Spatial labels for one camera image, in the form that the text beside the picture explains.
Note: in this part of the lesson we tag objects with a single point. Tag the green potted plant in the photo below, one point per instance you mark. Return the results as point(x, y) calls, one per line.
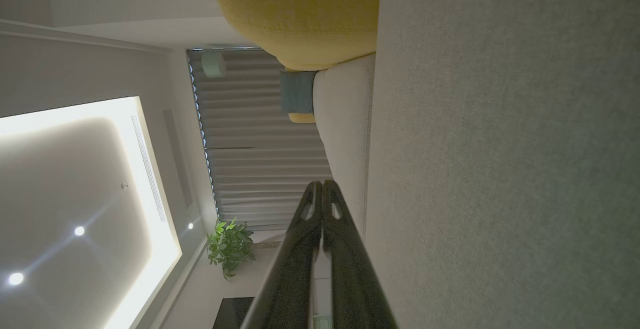
point(230, 246)

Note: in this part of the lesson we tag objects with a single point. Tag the grey pleated curtain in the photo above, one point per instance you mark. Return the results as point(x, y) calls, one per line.
point(260, 159)

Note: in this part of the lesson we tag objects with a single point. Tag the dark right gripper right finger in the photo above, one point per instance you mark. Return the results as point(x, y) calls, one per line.
point(355, 279)

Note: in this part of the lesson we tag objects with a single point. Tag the grey sofa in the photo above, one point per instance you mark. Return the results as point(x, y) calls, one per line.
point(500, 169)

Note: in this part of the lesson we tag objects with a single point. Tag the dark glossy panel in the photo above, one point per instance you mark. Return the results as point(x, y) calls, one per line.
point(232, 314)

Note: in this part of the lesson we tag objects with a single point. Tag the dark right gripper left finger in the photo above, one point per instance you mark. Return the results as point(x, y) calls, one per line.
point(295, 269)

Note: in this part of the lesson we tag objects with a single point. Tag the large yellow back cushion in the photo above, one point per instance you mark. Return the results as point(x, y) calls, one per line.
point(300, 9)

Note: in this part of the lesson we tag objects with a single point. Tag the teal throw cushion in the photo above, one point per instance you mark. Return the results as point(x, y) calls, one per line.
point(297, 91)

